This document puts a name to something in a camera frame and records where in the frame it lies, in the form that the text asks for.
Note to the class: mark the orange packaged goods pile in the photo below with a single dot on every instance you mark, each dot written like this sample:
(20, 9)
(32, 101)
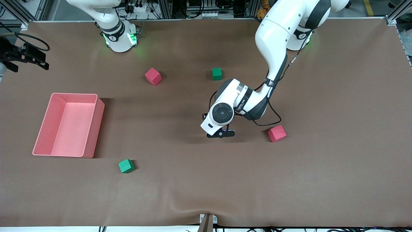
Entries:
(260, 11)

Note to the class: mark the pink foam cube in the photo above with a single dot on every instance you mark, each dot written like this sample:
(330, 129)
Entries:
(153, 76)
(276, 133)

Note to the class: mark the brown table mat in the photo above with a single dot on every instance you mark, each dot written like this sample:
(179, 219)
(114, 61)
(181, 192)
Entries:
(206, 180)

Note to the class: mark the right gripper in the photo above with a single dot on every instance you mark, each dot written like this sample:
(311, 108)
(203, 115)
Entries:
(12, 53)

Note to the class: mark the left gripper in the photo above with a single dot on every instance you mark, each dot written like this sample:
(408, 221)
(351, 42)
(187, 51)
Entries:
(203, 116)

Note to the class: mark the green foam cube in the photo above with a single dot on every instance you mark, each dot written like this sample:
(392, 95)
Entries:
(217, 74)
(126, 166)

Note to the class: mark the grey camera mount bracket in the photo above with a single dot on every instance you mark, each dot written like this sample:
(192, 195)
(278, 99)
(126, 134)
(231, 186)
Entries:
(207, 224)

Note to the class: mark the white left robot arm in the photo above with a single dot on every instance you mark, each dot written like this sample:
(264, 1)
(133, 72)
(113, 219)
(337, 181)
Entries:
(276, 32)

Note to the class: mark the white power strip with plugs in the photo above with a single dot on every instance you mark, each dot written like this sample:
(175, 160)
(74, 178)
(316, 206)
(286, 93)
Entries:
(140, 9)

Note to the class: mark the pink plastic bin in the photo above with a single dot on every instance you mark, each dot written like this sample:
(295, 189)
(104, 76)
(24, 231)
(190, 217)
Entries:
(69, 135)

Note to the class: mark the white table corner bracket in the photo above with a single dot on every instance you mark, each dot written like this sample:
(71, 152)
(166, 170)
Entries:
(392, 22)
(24, 26)

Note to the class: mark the aluminium frame strut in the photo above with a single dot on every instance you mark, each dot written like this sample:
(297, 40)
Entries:
(399, 9)
(17, 13)

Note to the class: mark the aluminium frame posts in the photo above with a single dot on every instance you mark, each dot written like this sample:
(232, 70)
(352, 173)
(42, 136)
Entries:
(165, 9)

